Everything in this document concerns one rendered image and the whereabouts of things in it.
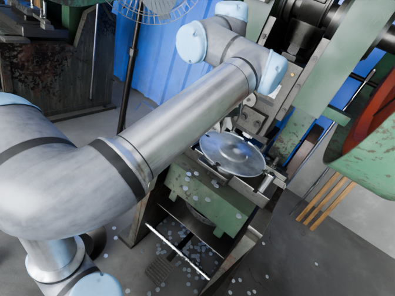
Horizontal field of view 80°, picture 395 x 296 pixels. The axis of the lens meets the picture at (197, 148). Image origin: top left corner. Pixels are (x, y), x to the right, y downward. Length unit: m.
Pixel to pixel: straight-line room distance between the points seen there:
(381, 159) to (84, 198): 0.59
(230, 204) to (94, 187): 0.74
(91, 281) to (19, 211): 0.39
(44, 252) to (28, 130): 0.30
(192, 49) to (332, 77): 0.47
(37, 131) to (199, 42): 0.31
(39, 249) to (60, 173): 0.29
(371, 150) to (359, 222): 1.93
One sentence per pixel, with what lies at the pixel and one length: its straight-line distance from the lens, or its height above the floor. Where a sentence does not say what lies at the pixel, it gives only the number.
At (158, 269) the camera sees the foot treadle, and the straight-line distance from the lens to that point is 1.27.
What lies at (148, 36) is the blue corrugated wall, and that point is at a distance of 2.82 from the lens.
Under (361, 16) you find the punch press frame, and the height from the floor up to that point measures 1.34.
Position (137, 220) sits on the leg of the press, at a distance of 1.30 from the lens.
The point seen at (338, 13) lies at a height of 1.34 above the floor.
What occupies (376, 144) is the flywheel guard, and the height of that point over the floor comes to 1.13.
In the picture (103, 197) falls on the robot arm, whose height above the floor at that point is 1.07.
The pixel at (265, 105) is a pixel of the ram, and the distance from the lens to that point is 0.92.
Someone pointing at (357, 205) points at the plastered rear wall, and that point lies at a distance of 2.45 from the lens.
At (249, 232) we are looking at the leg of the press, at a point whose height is 0.62.
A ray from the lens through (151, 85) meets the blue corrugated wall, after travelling 2.85.
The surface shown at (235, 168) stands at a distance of 0.90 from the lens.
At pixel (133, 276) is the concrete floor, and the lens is 1.42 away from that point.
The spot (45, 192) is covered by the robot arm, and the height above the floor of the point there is 1.08.
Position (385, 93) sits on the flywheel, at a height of 1.17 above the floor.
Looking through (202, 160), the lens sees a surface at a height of 0.78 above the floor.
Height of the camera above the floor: 1.28
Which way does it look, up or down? 33 degrees down
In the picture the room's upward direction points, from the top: 22 degrees clockwise
